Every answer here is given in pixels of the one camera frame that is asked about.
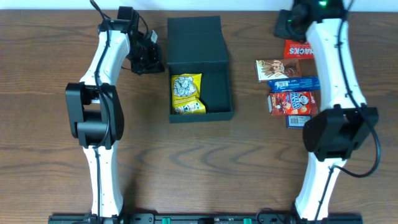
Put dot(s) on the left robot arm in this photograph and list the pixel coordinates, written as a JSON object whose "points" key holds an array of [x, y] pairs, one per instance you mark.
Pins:
{"points": [[94, 110]]}

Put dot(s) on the brown Pocky snack box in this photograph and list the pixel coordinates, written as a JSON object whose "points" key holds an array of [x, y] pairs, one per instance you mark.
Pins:
{"points": [[277, 69]]}

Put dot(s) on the black gift box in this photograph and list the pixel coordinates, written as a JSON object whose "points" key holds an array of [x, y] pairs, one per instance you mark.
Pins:
{"points": [[196, 45]]}

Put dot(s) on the blue cookie wrapper pack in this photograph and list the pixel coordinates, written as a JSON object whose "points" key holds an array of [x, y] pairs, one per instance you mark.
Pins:
{"points": [[294, 84]]}

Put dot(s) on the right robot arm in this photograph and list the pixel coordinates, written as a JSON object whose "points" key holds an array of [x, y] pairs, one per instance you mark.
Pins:
{"points": [[345, 120]]}

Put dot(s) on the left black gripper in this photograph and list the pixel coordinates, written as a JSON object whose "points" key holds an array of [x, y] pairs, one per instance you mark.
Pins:
{"points": [[155, 63]]}

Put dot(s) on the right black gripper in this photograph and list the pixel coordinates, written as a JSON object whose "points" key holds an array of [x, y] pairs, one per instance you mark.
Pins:
{"points": [[285, 28]]}

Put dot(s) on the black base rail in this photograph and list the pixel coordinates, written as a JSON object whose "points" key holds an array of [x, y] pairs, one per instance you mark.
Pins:
{"points": [[149, 218]]}

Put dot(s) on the red Hacks candy bag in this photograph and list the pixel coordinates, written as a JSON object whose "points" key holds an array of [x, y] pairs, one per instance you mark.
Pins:
{"points": [[295, 49]]}

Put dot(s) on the red Hello Panda box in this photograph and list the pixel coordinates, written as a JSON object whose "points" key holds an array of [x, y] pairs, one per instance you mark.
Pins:
{"points": [[292, 103]]}

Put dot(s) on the yellow Hacks candy bag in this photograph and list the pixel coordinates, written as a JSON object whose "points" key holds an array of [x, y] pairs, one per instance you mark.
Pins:
{"points": [[185, 90]]}

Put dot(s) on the small dark blue box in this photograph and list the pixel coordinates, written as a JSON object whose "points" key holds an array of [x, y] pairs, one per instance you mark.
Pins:
{"points": [[296, 121]]}

